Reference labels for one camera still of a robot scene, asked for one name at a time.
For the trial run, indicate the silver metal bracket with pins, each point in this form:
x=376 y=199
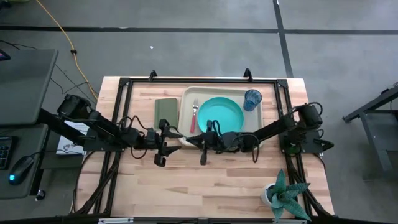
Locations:
x=289 y=221
x=115 y=221

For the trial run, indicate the black computer mouse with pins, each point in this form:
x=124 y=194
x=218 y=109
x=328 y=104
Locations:
x=21 y=169

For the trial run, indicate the dark metal side table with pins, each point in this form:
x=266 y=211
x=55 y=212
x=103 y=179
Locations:
x=376 y=124

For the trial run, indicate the grey desk shelf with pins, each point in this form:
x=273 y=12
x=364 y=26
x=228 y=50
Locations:
x=25 y=87

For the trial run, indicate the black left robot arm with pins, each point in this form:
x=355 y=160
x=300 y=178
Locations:
x=102 y=129

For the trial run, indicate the black triangular bracket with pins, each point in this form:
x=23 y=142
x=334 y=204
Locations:
x=152 y=75
x=247 y=74

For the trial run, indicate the black aluminium rig frame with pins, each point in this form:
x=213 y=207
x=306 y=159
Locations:
x=202 y=80

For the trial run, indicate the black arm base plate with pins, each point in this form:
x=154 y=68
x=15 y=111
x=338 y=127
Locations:
x=96 y=145
x=306 y=143

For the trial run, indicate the teal round plate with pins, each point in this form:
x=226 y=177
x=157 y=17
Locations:
x=220 y=112

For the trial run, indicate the beige plastic tray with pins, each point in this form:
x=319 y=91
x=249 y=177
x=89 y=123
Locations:
x=186 y=102

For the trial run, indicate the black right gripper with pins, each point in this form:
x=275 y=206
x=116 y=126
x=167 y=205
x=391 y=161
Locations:
x=214 y=141

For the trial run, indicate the white printed paper sheet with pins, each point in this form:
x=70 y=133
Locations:
x=66 y=146

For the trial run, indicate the blue translucent plastic cup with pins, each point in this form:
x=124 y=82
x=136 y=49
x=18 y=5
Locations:
x=252 y=99

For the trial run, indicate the black keyboard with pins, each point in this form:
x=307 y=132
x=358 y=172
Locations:
x=4 y=152

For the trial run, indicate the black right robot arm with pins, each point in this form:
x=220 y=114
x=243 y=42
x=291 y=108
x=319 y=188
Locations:
x=273 y=126

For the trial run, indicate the black round caster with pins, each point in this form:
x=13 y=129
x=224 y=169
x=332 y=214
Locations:
x=40 y=195

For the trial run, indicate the dark grey desk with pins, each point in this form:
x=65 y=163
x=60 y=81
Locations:
x=18 y=189

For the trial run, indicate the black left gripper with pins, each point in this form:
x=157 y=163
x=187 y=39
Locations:
x=152 y=138

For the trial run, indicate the green succulent in white pot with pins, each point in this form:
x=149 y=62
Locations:
x=281 y=194

